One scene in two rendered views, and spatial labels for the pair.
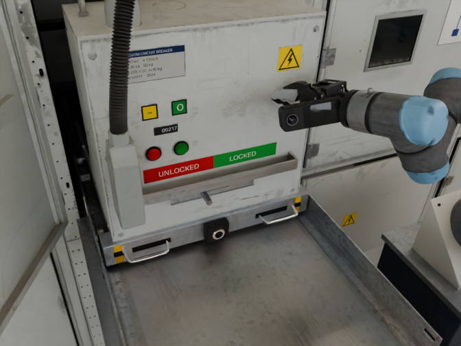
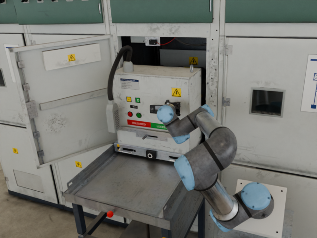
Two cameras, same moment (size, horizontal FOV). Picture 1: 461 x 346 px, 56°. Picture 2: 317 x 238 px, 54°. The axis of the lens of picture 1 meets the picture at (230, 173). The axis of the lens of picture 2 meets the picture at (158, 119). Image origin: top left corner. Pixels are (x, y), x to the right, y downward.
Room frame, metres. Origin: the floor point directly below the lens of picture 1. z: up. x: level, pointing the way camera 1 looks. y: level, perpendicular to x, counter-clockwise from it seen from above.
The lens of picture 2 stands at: (-0.25, -1.30, 1.84)
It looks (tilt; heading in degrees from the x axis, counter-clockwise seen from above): 23 degrees down; 50
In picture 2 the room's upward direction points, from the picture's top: 3 degrees counter-clockwise
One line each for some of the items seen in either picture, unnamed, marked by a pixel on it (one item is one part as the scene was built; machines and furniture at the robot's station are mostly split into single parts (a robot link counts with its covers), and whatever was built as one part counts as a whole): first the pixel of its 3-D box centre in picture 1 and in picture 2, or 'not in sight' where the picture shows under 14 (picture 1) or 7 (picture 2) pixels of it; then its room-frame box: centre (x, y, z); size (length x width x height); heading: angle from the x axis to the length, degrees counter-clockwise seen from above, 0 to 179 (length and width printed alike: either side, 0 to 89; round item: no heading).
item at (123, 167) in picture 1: (125, 180); (113, 116); (0.66, 0.20, 1.14); 0.08 x 0.05 x 0.17; 25
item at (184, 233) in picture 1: (210, 221); (153, 151); (0.82, 0.04, 0.90); 0.54 x 0.05 x 0.06; 115
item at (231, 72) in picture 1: (214, 138); (149, 115); (0.81, 0.04, 1.15); 0.48 x 0.01 x 0.48; 115
